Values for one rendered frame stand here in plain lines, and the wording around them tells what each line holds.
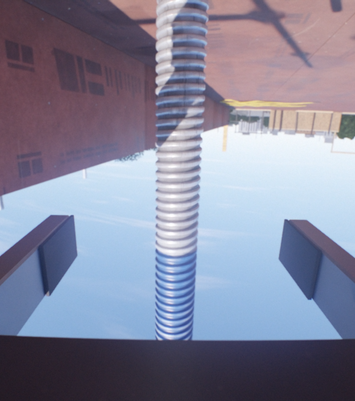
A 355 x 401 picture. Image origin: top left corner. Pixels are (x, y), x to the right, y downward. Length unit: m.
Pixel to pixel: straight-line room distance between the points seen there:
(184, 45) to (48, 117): 1.19
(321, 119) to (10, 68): 12.61
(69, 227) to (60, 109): 1.30
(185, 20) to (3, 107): 1.02
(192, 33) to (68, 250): 0.16
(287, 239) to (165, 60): 0.15
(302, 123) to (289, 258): 12.96
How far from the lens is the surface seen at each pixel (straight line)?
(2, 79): 1.21
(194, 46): 0.22
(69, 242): 0.16
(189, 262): 0.25
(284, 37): 1.71
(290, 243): 0.16
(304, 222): 0.17
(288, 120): 13.02
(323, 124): 13.28
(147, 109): 2.52
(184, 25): 0.22
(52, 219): 0.17
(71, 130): 1.51
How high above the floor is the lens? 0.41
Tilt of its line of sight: 17 degrees up
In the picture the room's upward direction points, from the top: 179 degrees counter-clockwise
